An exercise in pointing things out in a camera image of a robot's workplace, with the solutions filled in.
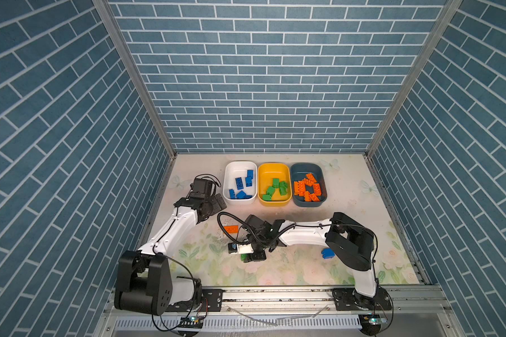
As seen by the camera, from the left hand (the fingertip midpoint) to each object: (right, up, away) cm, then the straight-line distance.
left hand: (215, 206), depth 88 cm
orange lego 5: (+45, +2, +11) cm, 46 cm away
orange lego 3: (+42, +9, +17) cm, 47 cm away
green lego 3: (+24, +5, +15) cm, 29 cm away
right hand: (+12, -18, -3) cm, 22 cm away
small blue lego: (+14, +14, +20) cm, 28 cm away
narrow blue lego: (+5, +4, +12) cm, 14 cm away
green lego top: (+27, +9, +17) cm, 33 cm away
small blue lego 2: (+10, +3, +12) cm, 16 cm away
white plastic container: (+4, +15, +19) cm, 25 cm away
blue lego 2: (+13, +9, +17) cm, 23 cm away
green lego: (+30, +8, +16) cm, 35 cm away
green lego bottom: (+13, -19, -6) cm, 24 cm away
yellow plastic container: (+22, +14, +23) cm, 35 cm away
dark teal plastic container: (+39, +14, +21) cm, 46 cm away
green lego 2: (+30, +5, +15) cm, 34 cm away
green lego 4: (+22, +2, +13) cm, 26 cm away
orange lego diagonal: (+42, +3, +11) cm, 43 cm away
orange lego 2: (+45, +11, +20) cm, 51 cm away
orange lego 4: (+47, +6, +16) cm, 50 cm away
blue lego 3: (+13, +3, +11) cm, 17 cm away
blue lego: (+40, -10, -25) cm, 48 cm away
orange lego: (+38, +6, +14) cm, 41 cm away
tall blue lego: (+8, +9, +18) cm, 22 cm away
